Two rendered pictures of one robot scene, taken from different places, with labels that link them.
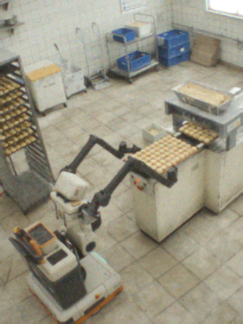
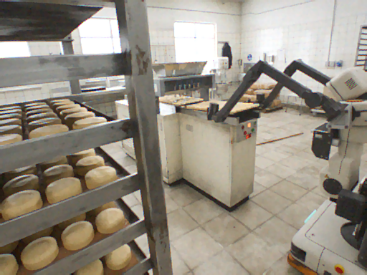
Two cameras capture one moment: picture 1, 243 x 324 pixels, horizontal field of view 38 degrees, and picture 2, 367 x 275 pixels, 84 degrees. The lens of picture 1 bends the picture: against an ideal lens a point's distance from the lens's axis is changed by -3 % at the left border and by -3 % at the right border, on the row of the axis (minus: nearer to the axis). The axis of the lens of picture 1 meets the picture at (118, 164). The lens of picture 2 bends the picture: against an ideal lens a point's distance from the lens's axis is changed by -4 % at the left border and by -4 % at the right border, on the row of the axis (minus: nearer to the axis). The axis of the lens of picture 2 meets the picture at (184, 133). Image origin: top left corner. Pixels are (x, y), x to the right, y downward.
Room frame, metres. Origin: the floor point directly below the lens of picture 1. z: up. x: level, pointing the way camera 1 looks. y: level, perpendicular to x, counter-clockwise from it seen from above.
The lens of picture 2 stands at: (3.00, 1.44, 1.32)
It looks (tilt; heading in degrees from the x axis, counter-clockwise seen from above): 19 degrees down; 268
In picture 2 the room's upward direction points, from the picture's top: 3 degrees counter-clockwise
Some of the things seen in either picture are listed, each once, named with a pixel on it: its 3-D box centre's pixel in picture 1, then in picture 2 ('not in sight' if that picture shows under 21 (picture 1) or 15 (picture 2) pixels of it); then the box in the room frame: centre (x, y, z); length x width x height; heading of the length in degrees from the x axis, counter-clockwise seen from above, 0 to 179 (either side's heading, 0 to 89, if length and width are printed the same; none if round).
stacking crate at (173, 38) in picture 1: (171, 38); not in sight; (7.01, -1.46, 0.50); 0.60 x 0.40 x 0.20; 122
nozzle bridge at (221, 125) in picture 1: (202, 120); (180, 92); (2.94, -0.88, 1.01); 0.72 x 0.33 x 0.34; 35
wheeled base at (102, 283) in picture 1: (73, 283); (362, 253); (1.91, 0.56, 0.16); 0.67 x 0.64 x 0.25; 126
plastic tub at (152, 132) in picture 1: (153, 133); not in sight; (4.27, -0.56, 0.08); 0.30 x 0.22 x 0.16; 28
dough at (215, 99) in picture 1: (203, 95); not in sight; (2.93, -0.88, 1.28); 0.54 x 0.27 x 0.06; 35
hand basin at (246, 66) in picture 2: not in sight; (247, 72); (0.76, -5.14, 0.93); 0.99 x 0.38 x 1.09; 120
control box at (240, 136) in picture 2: (140, 183); (246, 129); (2.44, -0.17, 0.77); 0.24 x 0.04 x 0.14; 35
